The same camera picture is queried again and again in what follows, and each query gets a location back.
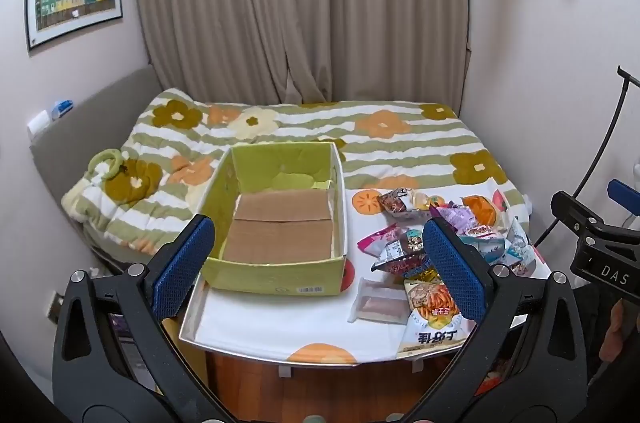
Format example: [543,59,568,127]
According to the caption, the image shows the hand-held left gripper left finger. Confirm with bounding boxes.
[52,214,223,409]

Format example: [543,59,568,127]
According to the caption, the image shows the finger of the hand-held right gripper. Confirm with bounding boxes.
[550,191,640,250]
[607,179,640,210]

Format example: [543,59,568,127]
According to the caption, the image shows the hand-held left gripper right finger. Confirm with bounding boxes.
[415,218,588,409]

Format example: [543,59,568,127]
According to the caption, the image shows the red white blue snack packet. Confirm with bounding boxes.
[456,223,507,255]

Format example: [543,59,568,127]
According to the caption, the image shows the orange sticks snack packet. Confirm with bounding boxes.
[396,278,476,360]

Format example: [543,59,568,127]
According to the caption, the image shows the brown cartoon snack packet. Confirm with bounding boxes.
[371,234,432,278]

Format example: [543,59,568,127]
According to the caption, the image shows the pink snack packet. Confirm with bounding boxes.
[357,225,402,260]

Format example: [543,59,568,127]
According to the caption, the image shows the white translucent cake packet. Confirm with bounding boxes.
[348,279,409,326]

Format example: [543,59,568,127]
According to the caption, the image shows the green cardboard box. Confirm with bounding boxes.
[199,142,349,298]

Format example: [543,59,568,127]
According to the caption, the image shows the person's right hand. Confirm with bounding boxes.
[601,300,627,357]

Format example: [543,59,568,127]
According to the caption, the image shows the purple snack packet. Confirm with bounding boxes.
[431,203,482,230]

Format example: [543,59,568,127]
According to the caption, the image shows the pale blue snack packet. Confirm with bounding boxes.
[497,218,538,276]

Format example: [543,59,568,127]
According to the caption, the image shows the pale yellow snack packet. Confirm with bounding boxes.
[412,192,447,210]

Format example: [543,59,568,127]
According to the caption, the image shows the brown white snack packet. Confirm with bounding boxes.
[376,188,417,217]

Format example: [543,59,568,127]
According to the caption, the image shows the floral striped blanket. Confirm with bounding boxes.
[61,88,534,254]

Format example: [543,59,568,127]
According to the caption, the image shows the grey headboard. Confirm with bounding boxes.
[30,67,162,200]

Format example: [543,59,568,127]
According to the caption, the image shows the beige curtain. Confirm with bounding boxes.
[132,0,474,110]

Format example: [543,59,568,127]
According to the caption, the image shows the wall outlet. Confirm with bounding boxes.
[47,290,66,322]

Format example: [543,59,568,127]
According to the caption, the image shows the green ring toy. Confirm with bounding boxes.
[87,148,129,180]

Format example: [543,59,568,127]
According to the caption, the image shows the white wall switch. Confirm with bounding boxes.
[27,113,51,136]

